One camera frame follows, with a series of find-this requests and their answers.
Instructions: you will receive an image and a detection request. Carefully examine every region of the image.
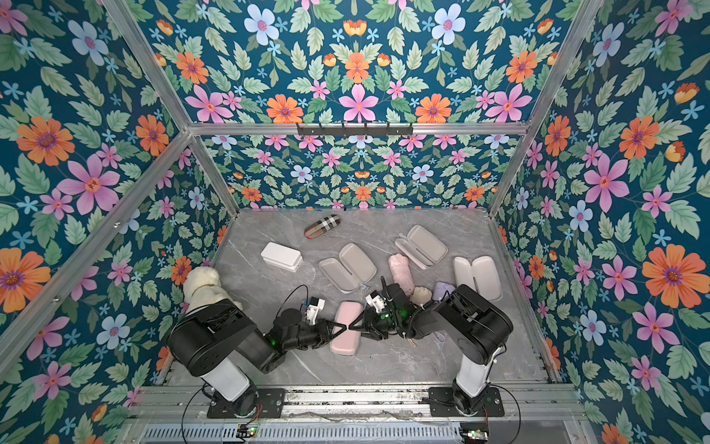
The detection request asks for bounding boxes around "open white case right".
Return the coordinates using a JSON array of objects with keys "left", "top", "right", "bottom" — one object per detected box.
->
[{"left": 453, "top": 255, "right": 503, "bottom": 303}]

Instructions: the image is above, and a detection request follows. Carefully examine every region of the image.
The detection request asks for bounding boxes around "pink folded umbrella upper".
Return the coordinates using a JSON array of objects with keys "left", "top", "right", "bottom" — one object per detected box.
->
[{"left": 388, "top": 253, "right": 415, "bottom": 297}]

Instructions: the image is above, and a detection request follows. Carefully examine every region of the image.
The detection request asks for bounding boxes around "cream plush teddy bear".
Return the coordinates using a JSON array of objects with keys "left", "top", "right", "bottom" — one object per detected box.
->
[{"left": 183, "top": 266, "right": 243, "bottom": 314}]

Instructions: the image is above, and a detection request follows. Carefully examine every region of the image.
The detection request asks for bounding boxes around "metal hook rail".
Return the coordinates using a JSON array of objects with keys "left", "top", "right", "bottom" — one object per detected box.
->
[{"left": 296, "top": 123, "right": 414, "bottom": 138}]

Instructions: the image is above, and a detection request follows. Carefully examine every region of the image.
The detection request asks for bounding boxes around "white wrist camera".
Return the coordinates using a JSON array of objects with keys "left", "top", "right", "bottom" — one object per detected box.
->
[
  {"left": 365, "top": 292, "right": 386, "bottom": 315},
  {"left": 305, "top": 297, "right": 325, "bottom": 326}
]

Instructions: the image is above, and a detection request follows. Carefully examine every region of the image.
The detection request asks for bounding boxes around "closed white umbrella case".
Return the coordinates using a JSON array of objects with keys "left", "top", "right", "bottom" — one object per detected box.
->
[{"left": 261, "top": 242, "right": 303, "bottom": 272}]

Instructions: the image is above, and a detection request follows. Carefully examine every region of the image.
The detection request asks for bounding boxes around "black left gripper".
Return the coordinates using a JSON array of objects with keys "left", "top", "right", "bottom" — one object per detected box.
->
[{"left": 282, "top": 321, "right": 347, "bottom": 354}]

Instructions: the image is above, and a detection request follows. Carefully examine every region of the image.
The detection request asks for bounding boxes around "open pink-edged grey case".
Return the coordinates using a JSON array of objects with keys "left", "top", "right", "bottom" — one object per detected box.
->
[{"left": 395, "top": 225, "right": 449, "bottom": 269}]

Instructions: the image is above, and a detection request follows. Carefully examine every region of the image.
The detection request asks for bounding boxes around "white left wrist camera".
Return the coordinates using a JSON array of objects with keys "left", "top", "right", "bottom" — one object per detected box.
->
[{"left": 305, "top": 297, "right": 325, "bottom": 326}]

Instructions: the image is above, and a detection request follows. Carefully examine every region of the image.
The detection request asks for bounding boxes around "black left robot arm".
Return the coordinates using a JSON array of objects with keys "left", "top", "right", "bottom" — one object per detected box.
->
[{"left": 166, "top": 301, "right": 348, "bottom": 403}]

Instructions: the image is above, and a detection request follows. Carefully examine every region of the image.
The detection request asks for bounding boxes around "lilac folded umbrella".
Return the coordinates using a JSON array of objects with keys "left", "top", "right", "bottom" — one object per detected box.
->
[{"left": 432, "top": 281, "right": 456, "bottom": 303}]

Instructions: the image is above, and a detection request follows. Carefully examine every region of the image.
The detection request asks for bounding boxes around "open grey case centre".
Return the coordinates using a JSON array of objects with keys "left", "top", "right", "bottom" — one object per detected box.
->
[{"left": 318, "top": 242, "right": 377, "bottom": 294}]

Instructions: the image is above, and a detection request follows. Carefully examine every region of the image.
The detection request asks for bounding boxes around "beige black striped umbrella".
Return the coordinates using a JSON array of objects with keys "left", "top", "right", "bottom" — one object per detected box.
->
[{"left": 410, "top": 286, "right": 433, "bottom": 306}]

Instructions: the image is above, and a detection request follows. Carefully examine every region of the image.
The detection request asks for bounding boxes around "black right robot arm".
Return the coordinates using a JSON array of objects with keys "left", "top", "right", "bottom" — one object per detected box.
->
[{"left": 348, "top": 283, "right": 513, "bottom": 404}]

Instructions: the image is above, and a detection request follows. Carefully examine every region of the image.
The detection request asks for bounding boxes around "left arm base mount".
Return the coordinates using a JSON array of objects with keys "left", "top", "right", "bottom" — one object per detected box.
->
[{"left": 207, "top": 386, "right": 286, "bottom": 419}]

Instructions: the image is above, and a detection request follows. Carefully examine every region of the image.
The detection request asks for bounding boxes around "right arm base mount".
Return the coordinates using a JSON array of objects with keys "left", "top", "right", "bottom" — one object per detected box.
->
[{"left": 422, "top": 384, "right": 505, "bottom": 418}]

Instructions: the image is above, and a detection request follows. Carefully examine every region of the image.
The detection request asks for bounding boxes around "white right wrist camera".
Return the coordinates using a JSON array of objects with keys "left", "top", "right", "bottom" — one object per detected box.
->
[{"left": 365, "top": 292, "right": 386, "bottom": 315}]

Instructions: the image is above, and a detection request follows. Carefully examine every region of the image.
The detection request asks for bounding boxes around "white ventilation grille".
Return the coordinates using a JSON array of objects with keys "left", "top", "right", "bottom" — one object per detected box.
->
[{"left": 138, "top": 423, "right": 463, "bottom": 443}]

